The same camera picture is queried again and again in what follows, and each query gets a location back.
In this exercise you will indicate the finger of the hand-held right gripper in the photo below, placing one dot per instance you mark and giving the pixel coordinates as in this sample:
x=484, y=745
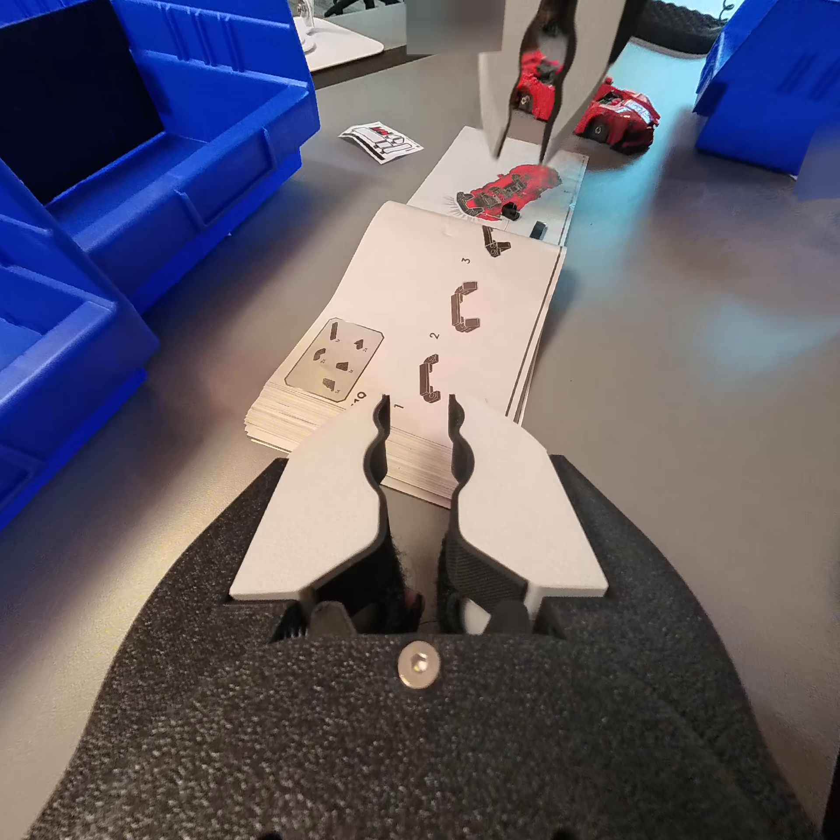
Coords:
x=594, y=39
x=491, y=98

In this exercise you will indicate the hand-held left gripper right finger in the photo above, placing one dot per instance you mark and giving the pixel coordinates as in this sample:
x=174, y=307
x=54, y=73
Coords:
x=525, y=518

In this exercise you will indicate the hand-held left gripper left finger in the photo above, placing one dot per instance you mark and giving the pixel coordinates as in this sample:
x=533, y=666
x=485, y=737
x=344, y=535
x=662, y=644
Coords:
x=315, y=518

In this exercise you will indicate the red lego car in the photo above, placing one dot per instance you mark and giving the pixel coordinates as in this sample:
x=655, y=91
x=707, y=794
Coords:
x=623, y=111

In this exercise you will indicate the lego instruction booklet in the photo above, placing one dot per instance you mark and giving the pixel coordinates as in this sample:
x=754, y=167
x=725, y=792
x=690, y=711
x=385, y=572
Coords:
x=420, y=282

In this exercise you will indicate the lego sticker sheet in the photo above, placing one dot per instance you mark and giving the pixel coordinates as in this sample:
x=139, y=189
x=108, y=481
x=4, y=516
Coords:
x=384, y=141

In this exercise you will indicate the black quilted pad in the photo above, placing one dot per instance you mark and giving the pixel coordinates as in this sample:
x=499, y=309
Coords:
x=682, y=26

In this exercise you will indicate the white tabletop stand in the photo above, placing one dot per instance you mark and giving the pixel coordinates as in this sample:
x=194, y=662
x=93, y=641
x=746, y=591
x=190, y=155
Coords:
x=348, y=49

